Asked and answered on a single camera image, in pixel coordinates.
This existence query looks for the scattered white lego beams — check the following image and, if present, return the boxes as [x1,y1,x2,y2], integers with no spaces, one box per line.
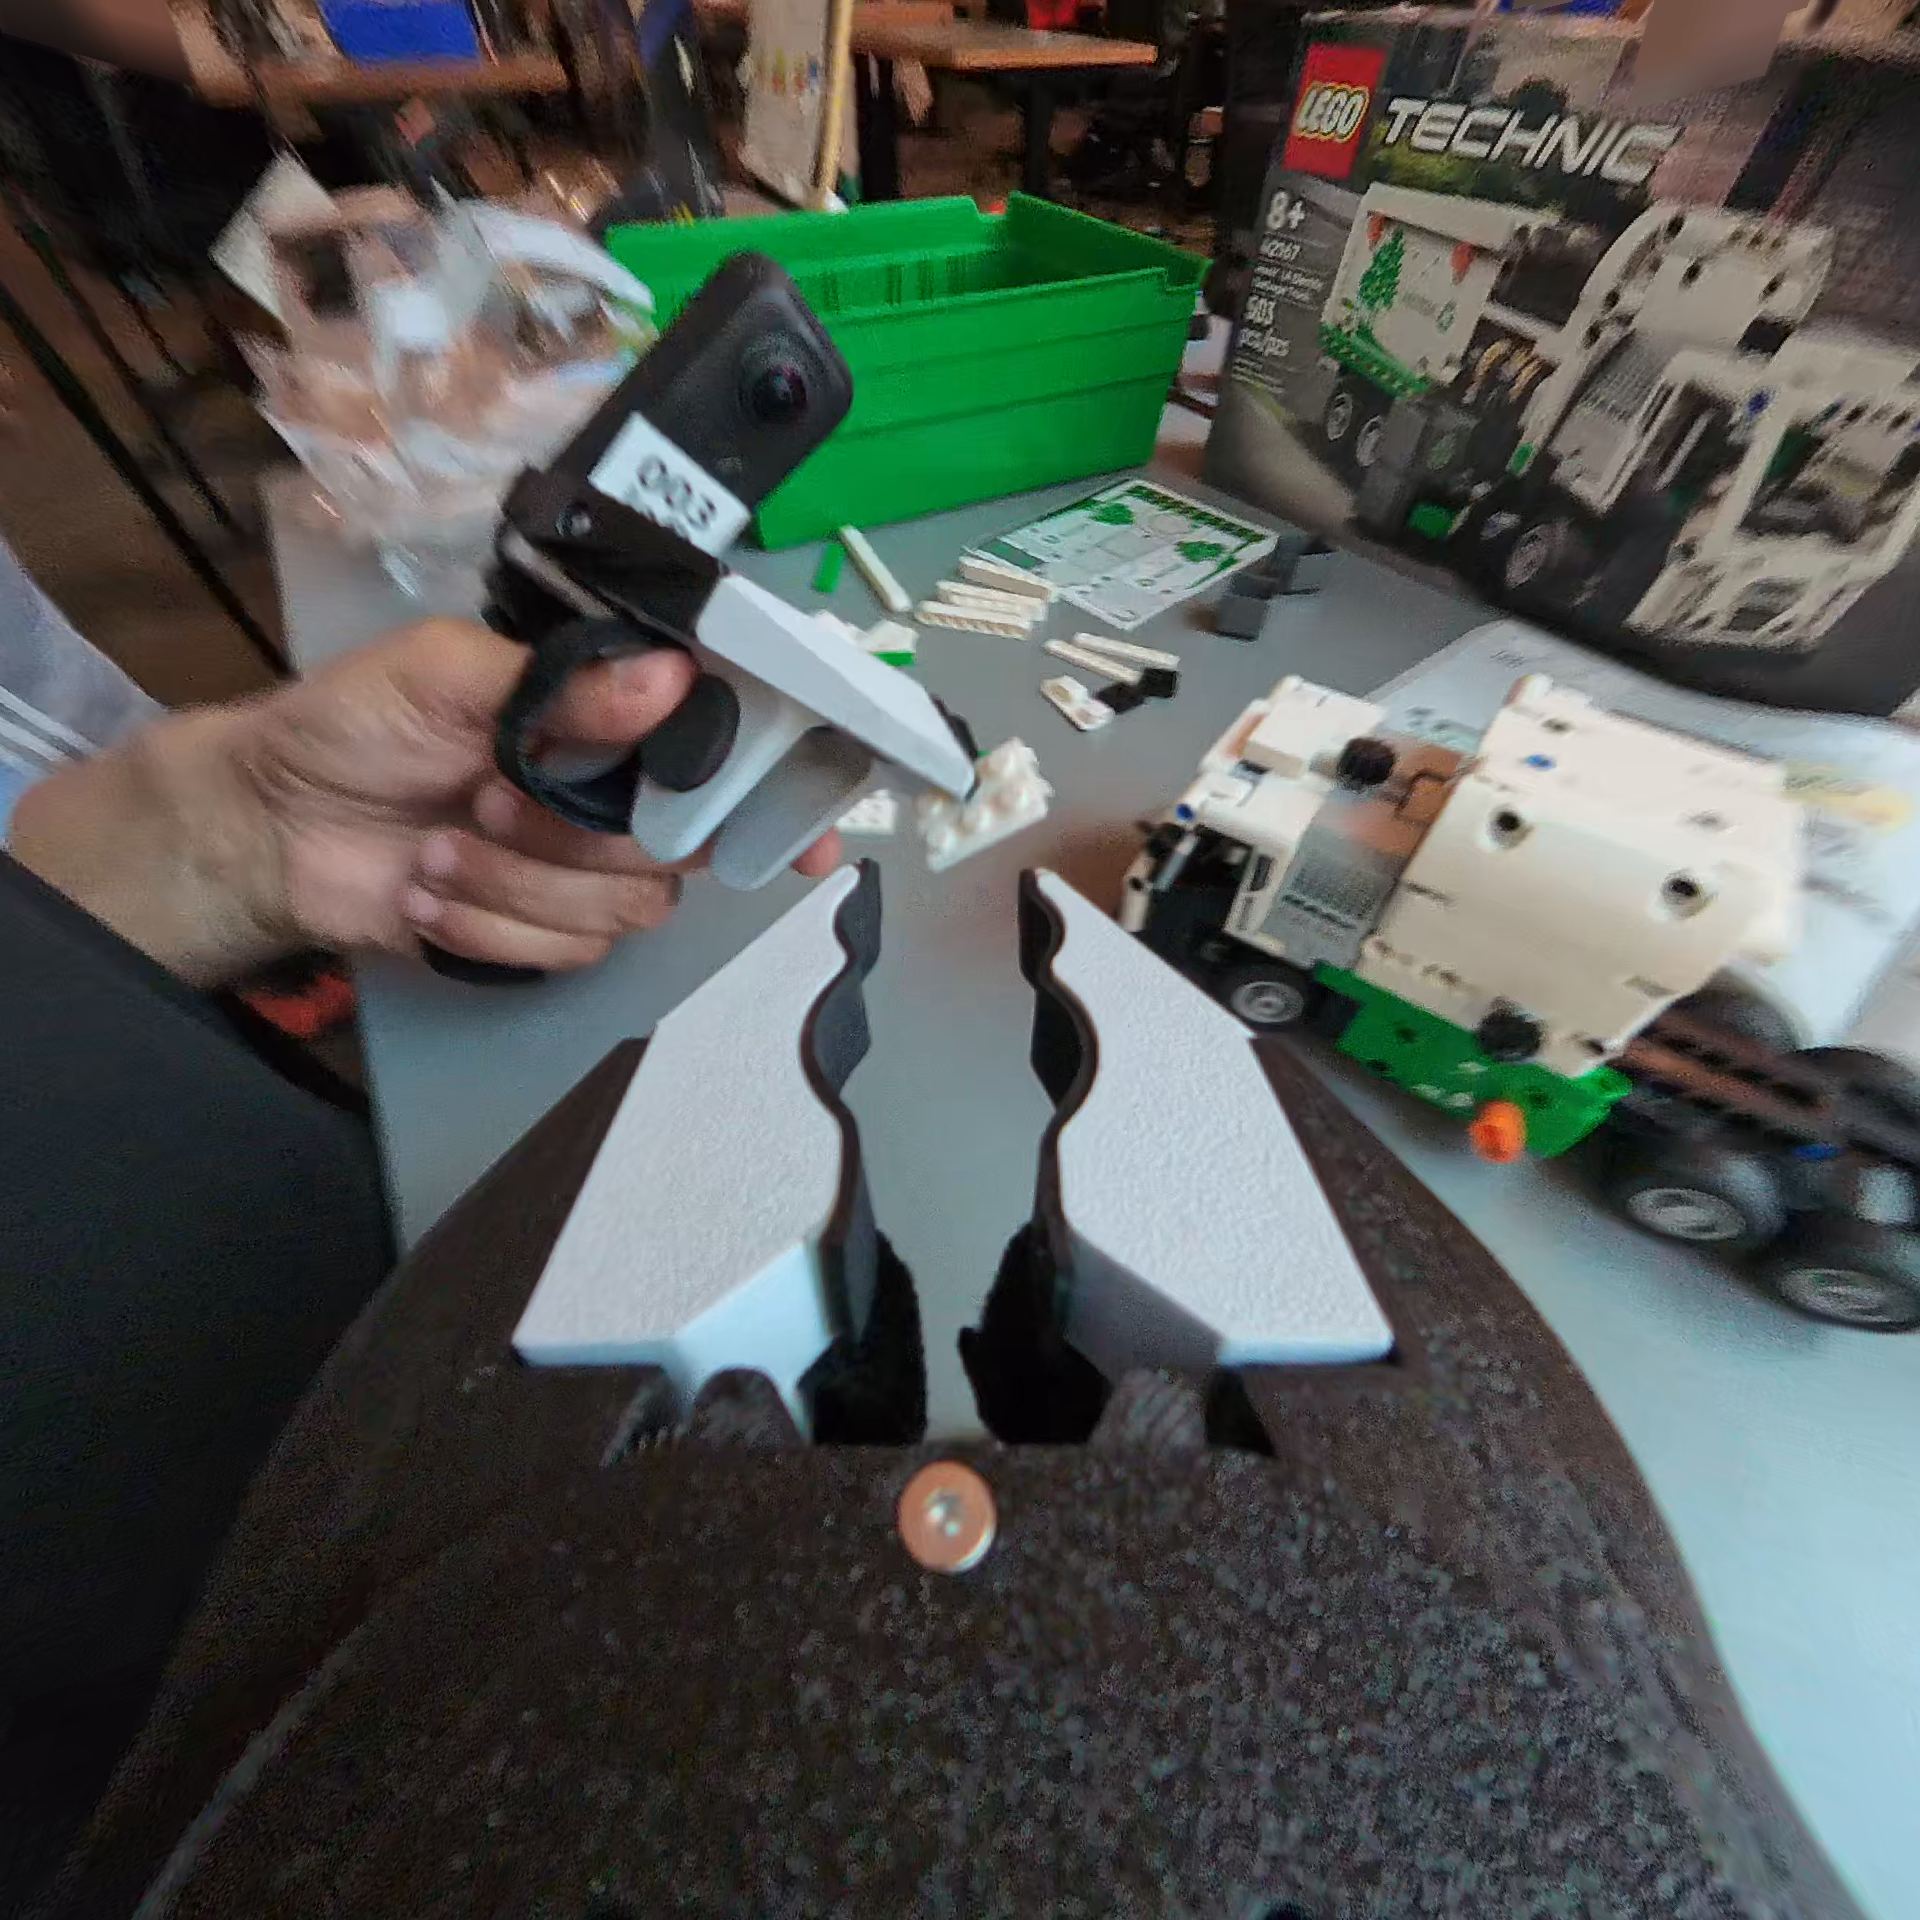
[832,521,1184,839]

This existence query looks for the white green lego truck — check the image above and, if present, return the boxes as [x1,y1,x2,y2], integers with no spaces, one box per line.
[1118,675,1920,1335]

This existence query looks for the white lego plate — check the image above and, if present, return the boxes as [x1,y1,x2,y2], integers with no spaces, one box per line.
[914,738,1055,875]

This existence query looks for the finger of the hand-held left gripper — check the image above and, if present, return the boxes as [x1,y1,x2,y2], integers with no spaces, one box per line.
[694,577,981,801]

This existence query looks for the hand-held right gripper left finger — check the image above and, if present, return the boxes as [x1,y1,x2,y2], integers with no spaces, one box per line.
[511,860,927,1448]

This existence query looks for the green plastic bin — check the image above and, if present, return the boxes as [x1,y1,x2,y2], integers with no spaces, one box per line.
[604,192,1214,552]

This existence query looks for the lego instruction booklet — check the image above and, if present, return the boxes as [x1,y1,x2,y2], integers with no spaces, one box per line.
[1372,617,1920,1052]

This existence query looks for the orange object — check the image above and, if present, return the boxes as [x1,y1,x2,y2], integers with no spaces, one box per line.
[238,960,359,1041]

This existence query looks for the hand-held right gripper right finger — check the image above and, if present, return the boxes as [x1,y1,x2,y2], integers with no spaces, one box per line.
[959,867,1399,1444]

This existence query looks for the person's dark clothing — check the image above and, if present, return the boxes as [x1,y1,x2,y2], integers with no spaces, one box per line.
[0,856,399,1847]

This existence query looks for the clear plastic bags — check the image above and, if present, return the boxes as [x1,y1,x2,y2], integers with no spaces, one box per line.
[209,151,662,602]

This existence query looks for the printed lego set box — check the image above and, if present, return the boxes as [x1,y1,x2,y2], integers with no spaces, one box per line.
[1200,0,1920,723]

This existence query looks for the wooden table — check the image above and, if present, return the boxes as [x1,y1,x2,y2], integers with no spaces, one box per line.
[852,12,1162,204]

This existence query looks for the green white sticker sheet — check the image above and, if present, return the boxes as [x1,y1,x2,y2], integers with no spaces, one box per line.
[967,477,1280,632]

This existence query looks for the person's left hand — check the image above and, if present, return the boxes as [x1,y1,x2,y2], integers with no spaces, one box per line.
[12,617,846,988]

